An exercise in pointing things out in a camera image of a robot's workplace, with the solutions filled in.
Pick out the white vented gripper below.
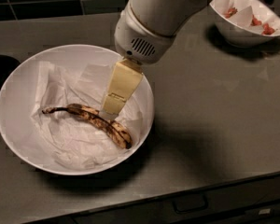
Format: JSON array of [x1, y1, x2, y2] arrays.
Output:
[[100, 2, 175, 120]]

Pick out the overripe spotted banana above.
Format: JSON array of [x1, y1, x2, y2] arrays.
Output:
[[42, 104, 133, 149]]

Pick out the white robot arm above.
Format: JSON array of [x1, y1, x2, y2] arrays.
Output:
[[100, 0, 212, 120]]

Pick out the large white bowl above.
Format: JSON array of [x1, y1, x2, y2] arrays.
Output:
[[0, 45, 154, 175]]

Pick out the small white bowl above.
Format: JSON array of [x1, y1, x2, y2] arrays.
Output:
[[209, 0, 280, 49]]

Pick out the white paper in small bowl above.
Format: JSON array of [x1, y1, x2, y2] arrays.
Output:
[[212, 0, 280, 35]]

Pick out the white crumpled paper liner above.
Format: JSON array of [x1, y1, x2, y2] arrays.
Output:
[[31, 62, 144, 171]]

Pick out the red fruit pieces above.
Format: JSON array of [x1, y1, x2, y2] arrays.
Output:
[[225, 6, 275, 35]]

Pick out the dark drawer handle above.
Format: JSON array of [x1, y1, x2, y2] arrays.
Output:
[[172, 194, 208, 214]]

